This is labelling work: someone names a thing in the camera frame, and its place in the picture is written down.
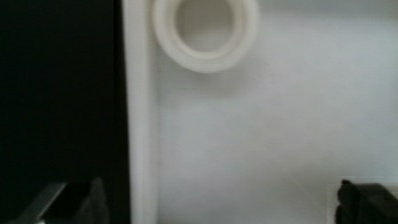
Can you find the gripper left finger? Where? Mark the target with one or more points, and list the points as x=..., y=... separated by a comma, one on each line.
x=33, y=214

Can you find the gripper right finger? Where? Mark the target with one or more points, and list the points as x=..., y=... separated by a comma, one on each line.
x=369, y=204

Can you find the white square tabletop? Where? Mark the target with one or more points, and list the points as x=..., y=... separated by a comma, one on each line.
x=250, y=138

